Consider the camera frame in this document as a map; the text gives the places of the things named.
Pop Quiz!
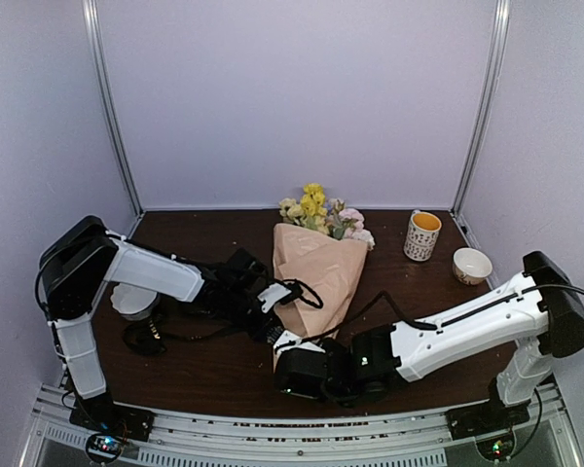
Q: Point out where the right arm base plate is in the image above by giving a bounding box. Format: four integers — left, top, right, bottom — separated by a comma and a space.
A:
446, 404, 530, 440

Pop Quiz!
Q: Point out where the pale yellow fake flower stem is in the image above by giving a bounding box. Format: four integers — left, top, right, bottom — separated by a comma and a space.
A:
278, 198, 305, 226

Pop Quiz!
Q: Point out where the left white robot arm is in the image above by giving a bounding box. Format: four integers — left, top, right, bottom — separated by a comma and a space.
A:
35, 216, 293, 432

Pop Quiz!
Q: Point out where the right aluminium frame post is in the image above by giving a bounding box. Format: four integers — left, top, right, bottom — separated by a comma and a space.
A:
451, 0, 511, 218

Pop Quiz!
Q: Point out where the pink and green wrapping paper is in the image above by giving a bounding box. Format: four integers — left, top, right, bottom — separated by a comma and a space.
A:
273, 223, 368, 339

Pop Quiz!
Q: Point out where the small white patterned bowl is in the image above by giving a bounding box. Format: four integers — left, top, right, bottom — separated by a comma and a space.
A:
453, 247, 493, 286

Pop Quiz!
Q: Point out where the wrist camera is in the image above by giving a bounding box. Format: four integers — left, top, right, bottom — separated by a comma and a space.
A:
257, 283, 295, 314
274, 330, 325, 358

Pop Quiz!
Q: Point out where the bright yellow fake flower stem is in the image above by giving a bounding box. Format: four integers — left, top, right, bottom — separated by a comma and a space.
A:
300, 183, 329, 234

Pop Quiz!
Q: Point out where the left aluminium frame post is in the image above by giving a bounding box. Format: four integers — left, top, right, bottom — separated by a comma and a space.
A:
82, 0, 144, 217

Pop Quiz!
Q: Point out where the front aluminium rail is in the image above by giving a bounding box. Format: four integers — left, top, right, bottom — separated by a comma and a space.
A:
15, 384, 584, 466

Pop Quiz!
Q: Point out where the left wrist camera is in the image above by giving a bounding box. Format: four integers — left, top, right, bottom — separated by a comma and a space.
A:
257, 283, 295, 314

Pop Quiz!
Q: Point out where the pink fake flower stem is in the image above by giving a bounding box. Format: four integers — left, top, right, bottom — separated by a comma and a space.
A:
326, 198, 376, 251

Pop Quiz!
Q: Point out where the black ribbon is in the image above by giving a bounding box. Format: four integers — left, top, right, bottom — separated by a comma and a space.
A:
122, 311, 243, 357

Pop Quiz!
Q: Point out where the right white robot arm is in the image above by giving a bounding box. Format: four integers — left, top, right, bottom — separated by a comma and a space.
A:
274, 251, 584, 430

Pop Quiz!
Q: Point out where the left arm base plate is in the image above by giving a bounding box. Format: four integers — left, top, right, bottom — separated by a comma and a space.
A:
69, 406, 155, 442

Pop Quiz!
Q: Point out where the white scalloped bowl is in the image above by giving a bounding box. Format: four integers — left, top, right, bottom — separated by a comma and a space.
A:
110, 283, 160, 321

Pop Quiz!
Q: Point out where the patterned mug with yellow inside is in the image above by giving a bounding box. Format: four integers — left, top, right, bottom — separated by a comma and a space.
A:
403, 210, 442, 263

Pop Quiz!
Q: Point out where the aluminium frame post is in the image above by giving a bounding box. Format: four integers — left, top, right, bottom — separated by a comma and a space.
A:
451, 0, 511, 218
82, 0, 144, 217

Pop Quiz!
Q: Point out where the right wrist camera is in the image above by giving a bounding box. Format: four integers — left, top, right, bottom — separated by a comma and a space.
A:
274, 330, 325, 358

